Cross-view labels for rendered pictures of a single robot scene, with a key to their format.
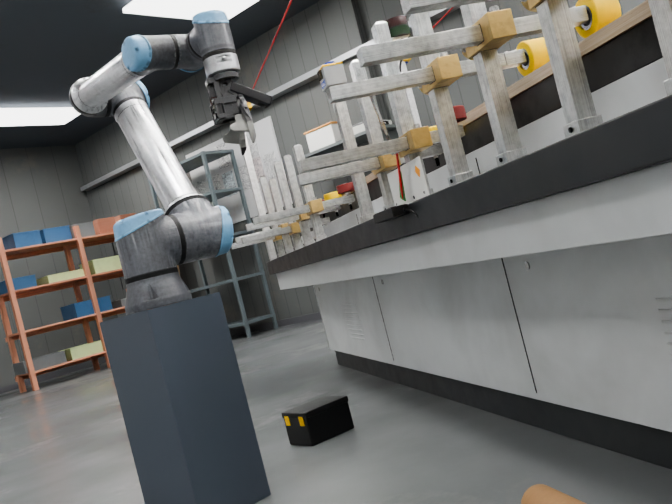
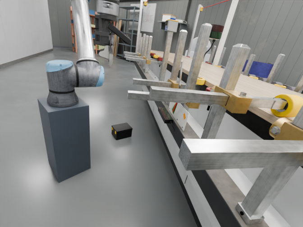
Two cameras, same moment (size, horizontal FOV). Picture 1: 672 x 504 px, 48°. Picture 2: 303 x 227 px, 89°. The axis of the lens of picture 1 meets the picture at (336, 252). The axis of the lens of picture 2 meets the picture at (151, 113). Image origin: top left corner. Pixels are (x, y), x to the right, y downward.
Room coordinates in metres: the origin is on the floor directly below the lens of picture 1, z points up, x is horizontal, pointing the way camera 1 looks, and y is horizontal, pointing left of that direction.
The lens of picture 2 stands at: (1.17, -0.07, 1.07)
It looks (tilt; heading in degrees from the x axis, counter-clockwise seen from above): 25 degrees down; 359
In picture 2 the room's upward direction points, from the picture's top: 10 degrees clockwise
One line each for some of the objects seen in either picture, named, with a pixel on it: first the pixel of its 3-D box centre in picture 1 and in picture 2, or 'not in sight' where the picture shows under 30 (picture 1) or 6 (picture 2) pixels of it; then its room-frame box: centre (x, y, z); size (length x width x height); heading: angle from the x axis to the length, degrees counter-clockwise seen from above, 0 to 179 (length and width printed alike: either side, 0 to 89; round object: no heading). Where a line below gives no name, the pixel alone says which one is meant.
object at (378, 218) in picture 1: (395, 216); (166, 118); (1.98, -0.18, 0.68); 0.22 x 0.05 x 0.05; 14
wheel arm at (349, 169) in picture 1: (371, 165); (167, 84); (2.12, -0.16, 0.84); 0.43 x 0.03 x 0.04; 104
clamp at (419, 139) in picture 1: (413, 142); (190, 98); (1.91, -0.26, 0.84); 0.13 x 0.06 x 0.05; 14
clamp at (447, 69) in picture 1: (438, 75); (227, 97); (1.66, -0.32, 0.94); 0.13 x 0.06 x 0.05; 14
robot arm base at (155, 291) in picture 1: (155, 290); (62, 95); (2.14, 0.53, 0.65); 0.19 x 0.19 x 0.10
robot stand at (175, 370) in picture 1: (185, 408); (66, 137); (2.14, 0.53, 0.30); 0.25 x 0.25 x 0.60; 48
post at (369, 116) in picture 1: (375, 140); (174, 72); (2.17, -0.19, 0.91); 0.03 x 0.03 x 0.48; 14
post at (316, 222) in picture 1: (310, 200); (148, 57); (3.14, 0.05, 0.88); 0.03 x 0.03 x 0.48; 14
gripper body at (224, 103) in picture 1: (227, 99); (105, 31); (1.93, 0.17, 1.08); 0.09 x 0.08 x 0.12; 108
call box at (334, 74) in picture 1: (332, 77); (171, 26); (2.42, -0.13, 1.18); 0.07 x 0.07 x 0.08; 14
